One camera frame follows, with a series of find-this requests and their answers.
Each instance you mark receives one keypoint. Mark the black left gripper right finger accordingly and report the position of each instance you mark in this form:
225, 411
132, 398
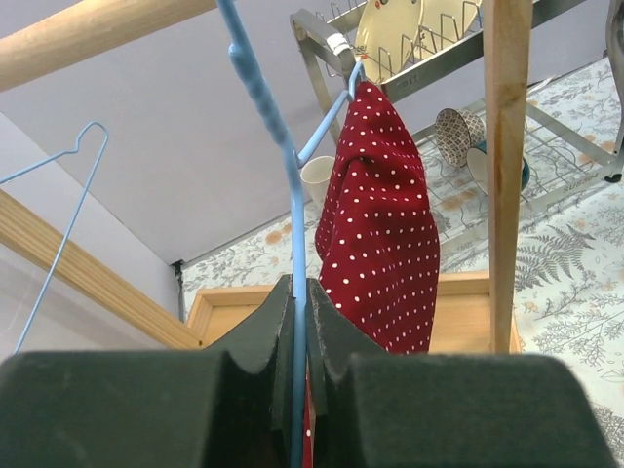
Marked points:
376, 409

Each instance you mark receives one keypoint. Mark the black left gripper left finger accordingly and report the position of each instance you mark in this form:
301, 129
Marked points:
228, 405

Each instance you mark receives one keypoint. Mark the red polka dot skirt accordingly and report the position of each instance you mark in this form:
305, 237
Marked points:
379, 243

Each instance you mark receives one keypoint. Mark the light blue wire hanger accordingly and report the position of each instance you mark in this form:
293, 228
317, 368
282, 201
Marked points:
244, 60

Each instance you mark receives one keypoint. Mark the wooden clothes rack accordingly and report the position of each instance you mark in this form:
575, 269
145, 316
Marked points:
90, 28

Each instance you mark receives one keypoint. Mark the floral table mat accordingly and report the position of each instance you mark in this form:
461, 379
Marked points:
569, 279

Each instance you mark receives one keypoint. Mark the white cup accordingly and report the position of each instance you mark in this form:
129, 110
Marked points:
315, 176

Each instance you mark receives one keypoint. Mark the stainless steel dish rack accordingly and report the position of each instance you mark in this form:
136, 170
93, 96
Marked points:
513, 42

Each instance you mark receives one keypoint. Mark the cream floral plate left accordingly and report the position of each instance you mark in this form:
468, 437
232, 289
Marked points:
385, 36

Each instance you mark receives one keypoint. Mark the cream floral plate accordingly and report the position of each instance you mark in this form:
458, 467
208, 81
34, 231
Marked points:
385, 36
445, 22

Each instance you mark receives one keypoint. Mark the cream floral plate right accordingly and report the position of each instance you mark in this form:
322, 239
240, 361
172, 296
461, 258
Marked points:
445, 22

